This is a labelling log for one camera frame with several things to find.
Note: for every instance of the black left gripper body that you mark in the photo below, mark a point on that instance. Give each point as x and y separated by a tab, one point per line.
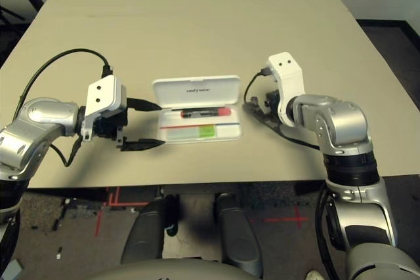
110	126

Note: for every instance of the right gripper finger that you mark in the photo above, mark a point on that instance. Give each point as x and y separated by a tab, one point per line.
267	118

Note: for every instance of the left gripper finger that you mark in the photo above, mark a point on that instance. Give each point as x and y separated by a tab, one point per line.
141	104
141	145

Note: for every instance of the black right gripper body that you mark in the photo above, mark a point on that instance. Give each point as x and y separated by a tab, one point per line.
271	103

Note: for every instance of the small dark eraser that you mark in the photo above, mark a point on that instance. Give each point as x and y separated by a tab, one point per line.
254	100

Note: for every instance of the white plastic pencil case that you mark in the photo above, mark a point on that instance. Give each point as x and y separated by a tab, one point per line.
197	91

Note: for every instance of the green and white stationery stick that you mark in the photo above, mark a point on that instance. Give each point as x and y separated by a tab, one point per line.
206	132

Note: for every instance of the black marker with red cap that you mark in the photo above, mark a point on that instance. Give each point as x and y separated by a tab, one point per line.
205	112

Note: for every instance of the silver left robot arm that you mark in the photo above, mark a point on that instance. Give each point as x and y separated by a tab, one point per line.
42	116

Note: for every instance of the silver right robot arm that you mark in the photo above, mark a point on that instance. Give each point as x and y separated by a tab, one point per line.
341	119

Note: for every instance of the black table base bar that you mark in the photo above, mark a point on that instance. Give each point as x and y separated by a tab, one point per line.
310	187

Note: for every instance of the grey robot left leg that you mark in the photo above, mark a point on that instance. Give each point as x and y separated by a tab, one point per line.
147	234

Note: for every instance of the grey robot torso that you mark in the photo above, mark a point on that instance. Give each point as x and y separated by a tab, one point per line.
170	271

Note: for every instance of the black tripod stand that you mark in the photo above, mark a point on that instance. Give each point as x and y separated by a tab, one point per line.
10	12

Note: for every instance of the white shoe toe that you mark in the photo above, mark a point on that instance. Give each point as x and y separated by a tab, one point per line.
315	275

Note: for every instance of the small grey floor box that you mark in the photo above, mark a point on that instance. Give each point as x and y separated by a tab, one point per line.
10	270

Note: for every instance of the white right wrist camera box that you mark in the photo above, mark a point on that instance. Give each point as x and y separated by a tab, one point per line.
288	76

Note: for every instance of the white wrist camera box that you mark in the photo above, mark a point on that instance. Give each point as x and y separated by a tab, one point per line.
105	93
288	76

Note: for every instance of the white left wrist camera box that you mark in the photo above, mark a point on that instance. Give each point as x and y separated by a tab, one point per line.
105	93

